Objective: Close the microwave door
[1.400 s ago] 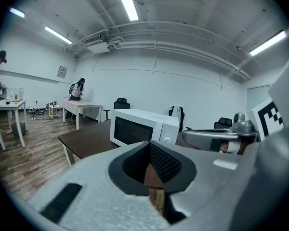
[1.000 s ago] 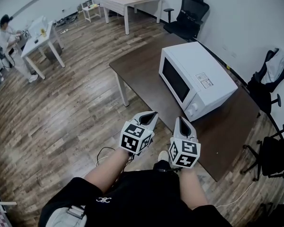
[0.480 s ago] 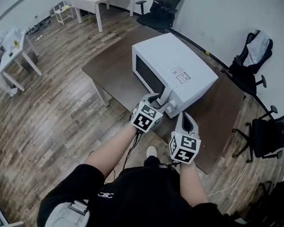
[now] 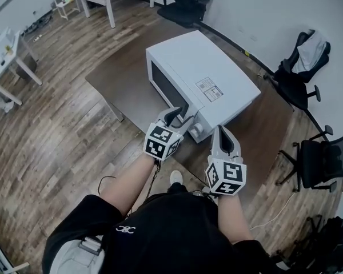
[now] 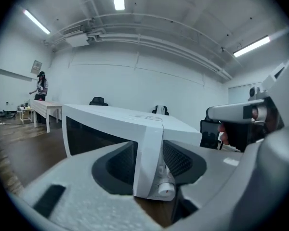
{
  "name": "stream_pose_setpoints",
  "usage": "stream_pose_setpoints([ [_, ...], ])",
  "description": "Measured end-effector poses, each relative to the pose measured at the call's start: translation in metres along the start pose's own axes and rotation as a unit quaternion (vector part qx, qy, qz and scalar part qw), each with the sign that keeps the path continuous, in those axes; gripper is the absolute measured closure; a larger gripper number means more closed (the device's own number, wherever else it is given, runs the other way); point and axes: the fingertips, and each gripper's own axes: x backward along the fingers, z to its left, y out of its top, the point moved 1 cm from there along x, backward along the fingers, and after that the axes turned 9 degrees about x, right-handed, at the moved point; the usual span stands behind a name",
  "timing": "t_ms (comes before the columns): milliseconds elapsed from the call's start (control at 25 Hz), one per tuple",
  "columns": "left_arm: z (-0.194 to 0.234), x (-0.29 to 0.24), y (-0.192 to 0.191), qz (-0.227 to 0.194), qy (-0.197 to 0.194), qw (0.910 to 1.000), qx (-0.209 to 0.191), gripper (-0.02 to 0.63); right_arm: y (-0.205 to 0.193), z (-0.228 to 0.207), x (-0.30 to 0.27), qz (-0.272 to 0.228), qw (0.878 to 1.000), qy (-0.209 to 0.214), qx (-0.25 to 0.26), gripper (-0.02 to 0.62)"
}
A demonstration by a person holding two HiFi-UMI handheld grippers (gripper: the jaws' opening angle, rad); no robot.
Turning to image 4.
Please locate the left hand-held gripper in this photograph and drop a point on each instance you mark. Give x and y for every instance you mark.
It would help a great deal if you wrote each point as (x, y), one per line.
(160, 143)

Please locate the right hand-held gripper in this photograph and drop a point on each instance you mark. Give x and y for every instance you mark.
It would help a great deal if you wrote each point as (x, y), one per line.
(227, 175)

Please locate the white microwave door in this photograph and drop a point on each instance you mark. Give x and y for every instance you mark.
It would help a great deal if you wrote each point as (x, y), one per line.
(163, 80)

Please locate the person's left forearm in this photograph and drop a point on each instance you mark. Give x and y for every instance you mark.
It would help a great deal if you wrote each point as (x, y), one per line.
(128, 181)

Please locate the person's right forearm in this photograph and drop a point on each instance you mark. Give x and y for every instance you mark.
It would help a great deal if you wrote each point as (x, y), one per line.
(233, 218)

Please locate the white microwave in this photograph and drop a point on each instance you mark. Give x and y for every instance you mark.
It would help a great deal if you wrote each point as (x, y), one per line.
(200, 67)

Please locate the person's white shoe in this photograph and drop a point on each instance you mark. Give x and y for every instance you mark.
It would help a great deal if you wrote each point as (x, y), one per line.
(175, 177)

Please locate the grey table leg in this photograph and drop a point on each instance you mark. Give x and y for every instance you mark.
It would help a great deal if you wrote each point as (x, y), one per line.
(116, 111)

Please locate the person's black trouser leg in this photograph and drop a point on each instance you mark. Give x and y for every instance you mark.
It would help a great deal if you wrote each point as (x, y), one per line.
(177, 187)

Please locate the black office chair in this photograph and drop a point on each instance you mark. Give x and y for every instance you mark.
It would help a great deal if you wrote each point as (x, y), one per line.
(188, 7)
(291, 87)
(320, 161)
(331, 244)

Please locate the person's black shirt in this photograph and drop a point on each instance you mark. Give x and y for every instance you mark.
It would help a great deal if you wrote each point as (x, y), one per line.
(171, 238)

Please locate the grey garment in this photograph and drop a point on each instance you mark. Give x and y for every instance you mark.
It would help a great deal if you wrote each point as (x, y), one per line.
(310, 53)

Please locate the small white side table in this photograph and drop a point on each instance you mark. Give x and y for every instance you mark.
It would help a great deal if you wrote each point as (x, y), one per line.
(65, 4)

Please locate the grey waist pouch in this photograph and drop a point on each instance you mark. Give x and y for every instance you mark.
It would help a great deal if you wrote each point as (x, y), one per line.
(71, 260)

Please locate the white table with wooden legs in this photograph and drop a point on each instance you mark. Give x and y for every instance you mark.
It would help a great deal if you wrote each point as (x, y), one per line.
(3, 58)

